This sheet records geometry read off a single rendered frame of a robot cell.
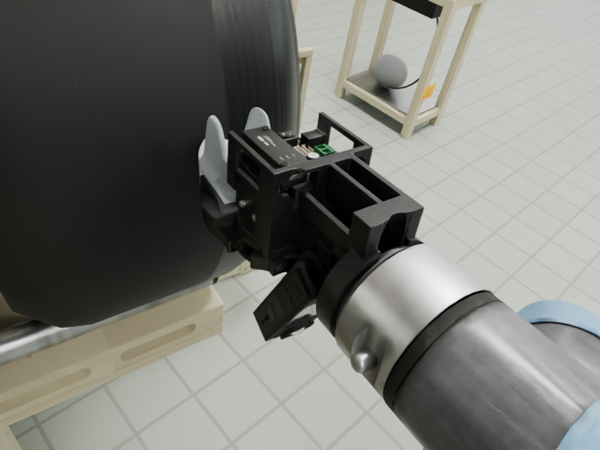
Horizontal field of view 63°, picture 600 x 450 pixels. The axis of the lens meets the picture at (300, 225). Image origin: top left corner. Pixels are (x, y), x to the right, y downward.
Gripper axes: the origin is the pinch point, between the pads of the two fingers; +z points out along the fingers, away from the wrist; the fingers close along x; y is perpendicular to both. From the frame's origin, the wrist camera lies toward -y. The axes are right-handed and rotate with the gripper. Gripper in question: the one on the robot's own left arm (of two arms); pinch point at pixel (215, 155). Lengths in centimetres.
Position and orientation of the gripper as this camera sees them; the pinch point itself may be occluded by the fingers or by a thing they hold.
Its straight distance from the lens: 41.2
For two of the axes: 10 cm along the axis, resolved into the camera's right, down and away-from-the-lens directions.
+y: 1.0, -7.8, -6.2
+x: -8.2, 2.8, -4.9
